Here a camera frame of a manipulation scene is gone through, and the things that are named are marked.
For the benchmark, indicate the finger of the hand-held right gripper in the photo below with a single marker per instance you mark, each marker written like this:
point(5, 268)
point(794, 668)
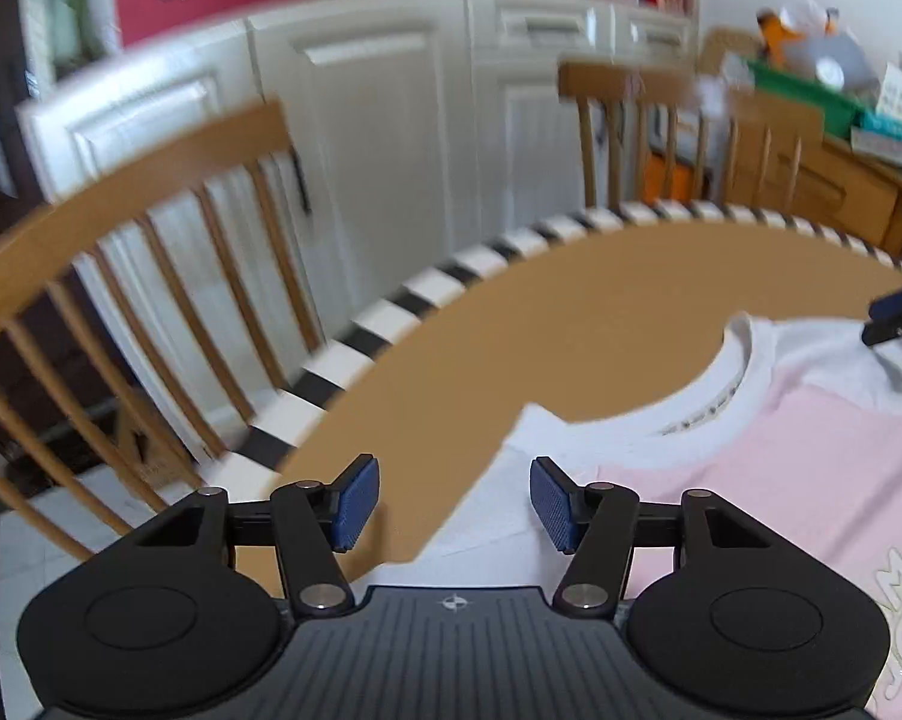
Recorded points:
point(892, 305)

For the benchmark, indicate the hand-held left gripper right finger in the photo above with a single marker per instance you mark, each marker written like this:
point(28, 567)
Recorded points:
point(552, 502)

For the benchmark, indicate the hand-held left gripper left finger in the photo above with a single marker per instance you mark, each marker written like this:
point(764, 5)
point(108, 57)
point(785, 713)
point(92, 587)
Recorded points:
point(357, 499)

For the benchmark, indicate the pink and white t-shirt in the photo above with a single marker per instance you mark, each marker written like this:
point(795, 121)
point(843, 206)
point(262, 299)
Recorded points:
point(796, 480)

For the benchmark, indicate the wooden sideboard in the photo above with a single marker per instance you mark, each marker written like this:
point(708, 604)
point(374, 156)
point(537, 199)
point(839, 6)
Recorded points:
point(848, 187)

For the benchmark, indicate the grey tin box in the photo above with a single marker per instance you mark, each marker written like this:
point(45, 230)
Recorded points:
point(889, 154)

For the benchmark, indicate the teal packet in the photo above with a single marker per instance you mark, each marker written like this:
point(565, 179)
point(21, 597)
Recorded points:
point(889, 126)

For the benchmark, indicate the green plastic basket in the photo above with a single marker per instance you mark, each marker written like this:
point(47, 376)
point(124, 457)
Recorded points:
point(796, 94)

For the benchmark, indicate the white bottle cap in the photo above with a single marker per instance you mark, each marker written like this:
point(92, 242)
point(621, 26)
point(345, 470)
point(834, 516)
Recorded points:
point(831, 73)

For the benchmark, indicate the grey bag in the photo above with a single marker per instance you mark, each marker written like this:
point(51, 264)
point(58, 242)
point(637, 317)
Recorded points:
point(856, 64)

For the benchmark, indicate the wooden spindle chair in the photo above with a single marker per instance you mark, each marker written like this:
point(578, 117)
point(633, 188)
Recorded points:
point(616, 82)
point(121, 187)

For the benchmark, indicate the white cabinet with shelves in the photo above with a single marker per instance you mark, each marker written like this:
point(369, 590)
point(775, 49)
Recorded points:
point(391, 90)

